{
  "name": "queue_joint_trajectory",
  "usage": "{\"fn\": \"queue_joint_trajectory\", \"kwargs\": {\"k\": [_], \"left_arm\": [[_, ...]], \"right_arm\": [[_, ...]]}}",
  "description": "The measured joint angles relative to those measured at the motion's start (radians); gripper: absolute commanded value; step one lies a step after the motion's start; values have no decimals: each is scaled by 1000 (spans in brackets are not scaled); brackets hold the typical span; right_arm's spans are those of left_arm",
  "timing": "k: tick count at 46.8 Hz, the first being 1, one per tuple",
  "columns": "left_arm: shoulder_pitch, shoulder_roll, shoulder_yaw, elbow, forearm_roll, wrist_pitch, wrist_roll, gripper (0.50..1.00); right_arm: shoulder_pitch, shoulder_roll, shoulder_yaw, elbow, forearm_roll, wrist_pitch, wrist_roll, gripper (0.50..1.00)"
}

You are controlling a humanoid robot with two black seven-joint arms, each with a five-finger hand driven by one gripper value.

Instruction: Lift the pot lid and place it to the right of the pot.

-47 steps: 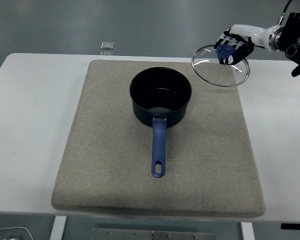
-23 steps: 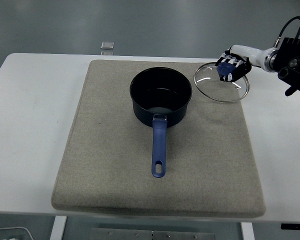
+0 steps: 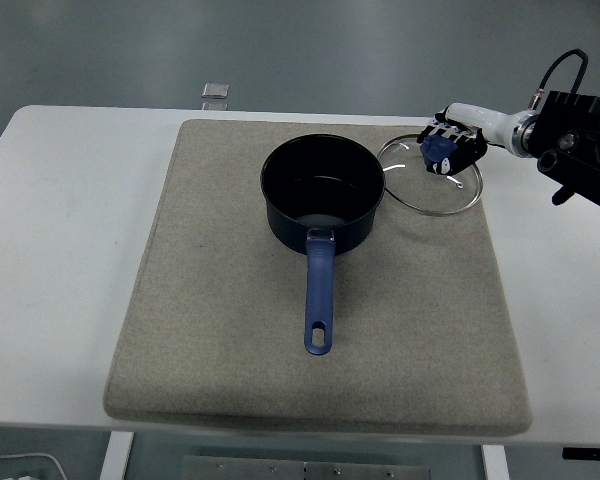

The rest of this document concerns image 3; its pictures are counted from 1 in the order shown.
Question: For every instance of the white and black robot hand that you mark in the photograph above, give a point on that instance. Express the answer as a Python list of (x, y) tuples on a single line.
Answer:
[(480, 120)]

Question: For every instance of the glass pot lid blue knob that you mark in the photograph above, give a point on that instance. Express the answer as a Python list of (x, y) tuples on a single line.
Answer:
[(430, 192)]

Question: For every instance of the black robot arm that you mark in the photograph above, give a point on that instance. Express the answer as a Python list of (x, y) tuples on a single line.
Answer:
[(580, 150)]

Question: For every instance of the small flat grey floor plate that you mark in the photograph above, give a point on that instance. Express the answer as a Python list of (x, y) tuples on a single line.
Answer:
[(215, 106)]

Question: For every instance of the silver square floor plate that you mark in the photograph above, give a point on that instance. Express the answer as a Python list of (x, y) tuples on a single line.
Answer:
[(215, 90)]

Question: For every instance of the beige fabric mat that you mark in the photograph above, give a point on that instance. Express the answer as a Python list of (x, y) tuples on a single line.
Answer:
[(230, 300)]

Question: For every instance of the white table leg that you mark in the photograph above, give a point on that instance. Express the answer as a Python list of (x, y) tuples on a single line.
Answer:
[(495, 465), (117, 457)]

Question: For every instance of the black bar under table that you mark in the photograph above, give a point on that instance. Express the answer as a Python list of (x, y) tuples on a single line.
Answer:
[(590, 453)]

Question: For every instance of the grey metal plate with screws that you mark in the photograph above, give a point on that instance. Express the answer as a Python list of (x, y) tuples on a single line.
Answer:
[(305, 470)]

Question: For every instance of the white rounded box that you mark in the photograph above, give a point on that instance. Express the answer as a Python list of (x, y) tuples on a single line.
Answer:
[(25, 467)]

